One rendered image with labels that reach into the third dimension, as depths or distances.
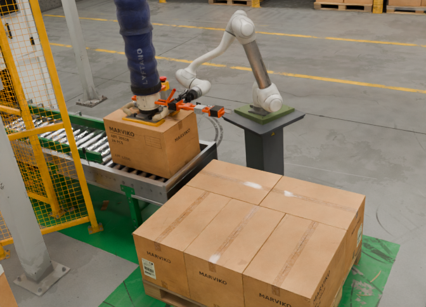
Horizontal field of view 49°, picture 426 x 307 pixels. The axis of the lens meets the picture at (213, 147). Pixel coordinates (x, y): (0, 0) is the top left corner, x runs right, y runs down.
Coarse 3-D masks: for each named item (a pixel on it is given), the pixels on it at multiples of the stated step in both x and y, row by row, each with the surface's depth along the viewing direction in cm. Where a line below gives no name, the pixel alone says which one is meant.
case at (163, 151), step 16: (192, 112) 351; (112, 128) 355; (128, 128) 345; (144, 128) 335; (160, 128) 332; (176, 128) 338; (192, 128) 355; (112, 144) 365; (128, 144) 354; (144, 144) 343; (160, 144) 333; (176, 144) 342; (192, 144) 360; (112, 160) 375; (128, 160) 363; (144, 160) 352; (160, 160) 341; (176, 160) 346
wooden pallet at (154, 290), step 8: (360, 248) 326; (360, 256) 332; (352, 264) 313; (144, 280) 314; (344, 280) 300; (152, 288) 313; (160, 288) 307; (152, 296) 318; (160, 296) 312; (168, 296) 315; (176, 296) 314; (336, 296) 288; (176, 304) 308; (184, 304) 307; (192, 304) 307; (200, 304) 291; (336, 304) 293
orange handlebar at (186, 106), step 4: (164, 88) 365; (132, 96) 352; (136, 100) 349; (160, 100) 341; (164, 100) 340; (160, 104) 337; (164, 104) 335; (184, 104) 331; (188, 104) 328; (192, 104) 328; (184, 108) 327; (188, 108) 325; (192, 108) 323; (208, 108) 320; (220, 112) 312; (224, 112) 314
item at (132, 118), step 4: (124, 116) 351; (128, 116) 349; (132, 116) 349; (148, 116) 340; (124, 120) 349; (128, 120) 347; (132, 120) 344; (136, 120) 343; (140, 120) 342; (144, 120) 341; (148, 120) 340; (152, 120) 339; (160, 120) 339; (164, 120) 339; (148, 124) 337; (152, 124) 335; (156, 124) 333; (160, 124) 337
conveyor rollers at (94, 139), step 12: (36, 120) 467; (48, 120) 468; (48, 132) 438; (60, 132) 438; (84, 132) 430; (96, 132) 429; (84, 144) 408; (96, 144) 407; (108, 144) 406; (108, 156) 385; (120, 168) 371; (132, 168) 369
